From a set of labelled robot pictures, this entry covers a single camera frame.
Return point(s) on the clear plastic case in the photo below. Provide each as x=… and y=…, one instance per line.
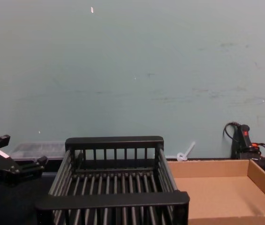
x=36, y=149

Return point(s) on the black rack with steel bars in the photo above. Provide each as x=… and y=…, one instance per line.
x=113, y=141

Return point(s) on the shallow brown cardboard tray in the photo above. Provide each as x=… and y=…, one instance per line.
x=216, y=194

